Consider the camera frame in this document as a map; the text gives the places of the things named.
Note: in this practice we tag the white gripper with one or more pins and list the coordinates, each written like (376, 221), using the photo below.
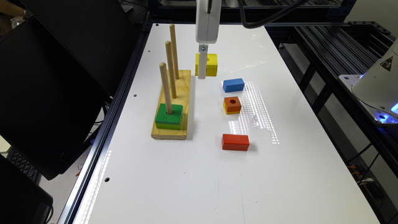
(207, 26)

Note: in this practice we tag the yellow square block with hole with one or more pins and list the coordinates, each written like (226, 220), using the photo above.
(211, 65)

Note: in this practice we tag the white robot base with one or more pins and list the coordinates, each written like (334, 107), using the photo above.
(376, 89)

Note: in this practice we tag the blue rectangular block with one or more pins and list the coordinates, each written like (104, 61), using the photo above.
(233, 85)

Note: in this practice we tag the orange square block with hole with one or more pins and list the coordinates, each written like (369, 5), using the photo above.
(232, 100)

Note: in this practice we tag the thin yellow block under orange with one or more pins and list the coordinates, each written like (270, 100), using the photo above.
(231, 109)

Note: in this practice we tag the dark green square block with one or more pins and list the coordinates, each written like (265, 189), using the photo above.
(162, 117)

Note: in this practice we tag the light green square block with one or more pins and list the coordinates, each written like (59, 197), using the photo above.
(168, 126)

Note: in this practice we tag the red rectangular block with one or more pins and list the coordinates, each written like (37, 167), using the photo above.
(235, 142)

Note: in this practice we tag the middle wooden peg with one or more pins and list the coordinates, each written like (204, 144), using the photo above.
(170, 64)

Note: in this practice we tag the wooden peg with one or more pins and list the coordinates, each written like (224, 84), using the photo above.
(166, 89)
(170, 64)
(174, 50)

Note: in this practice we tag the rear wooden peg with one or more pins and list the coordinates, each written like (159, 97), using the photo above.
(174, 50)

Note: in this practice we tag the front wooden peg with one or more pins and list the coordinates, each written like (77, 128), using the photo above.
(166, 89)

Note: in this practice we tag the black panel upper left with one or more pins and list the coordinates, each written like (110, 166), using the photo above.
(97, 33)

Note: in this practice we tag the large black monitor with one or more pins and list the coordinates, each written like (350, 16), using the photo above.
(49, 102)

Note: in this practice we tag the black keyboard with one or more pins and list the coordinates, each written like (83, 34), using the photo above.
(18, 160)

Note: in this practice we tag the black monitor bottom left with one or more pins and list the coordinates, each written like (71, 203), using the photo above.
(22, 200)

